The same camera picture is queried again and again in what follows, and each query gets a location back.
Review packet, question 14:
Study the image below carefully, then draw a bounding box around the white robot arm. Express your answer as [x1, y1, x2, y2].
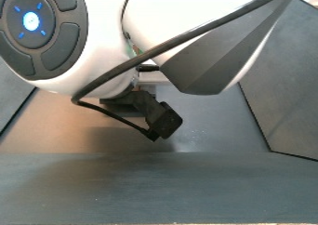
[0, 0, 291, 99]

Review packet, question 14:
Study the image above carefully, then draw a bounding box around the black cable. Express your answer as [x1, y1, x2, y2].
[70, 0, 298, 142]

